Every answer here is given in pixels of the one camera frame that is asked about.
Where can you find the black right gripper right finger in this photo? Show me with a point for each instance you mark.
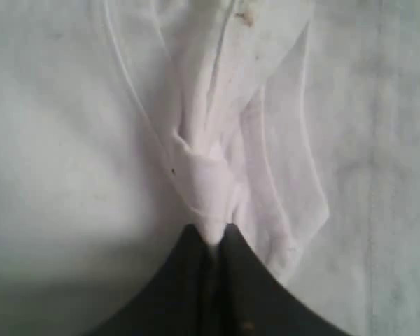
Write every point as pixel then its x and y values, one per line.
pixel 252 302

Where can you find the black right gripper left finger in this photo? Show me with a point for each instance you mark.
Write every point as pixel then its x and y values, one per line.
pixel 171 302

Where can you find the white t-shirt red lettering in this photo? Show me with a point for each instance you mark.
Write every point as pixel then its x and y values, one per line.
pixel 123 122

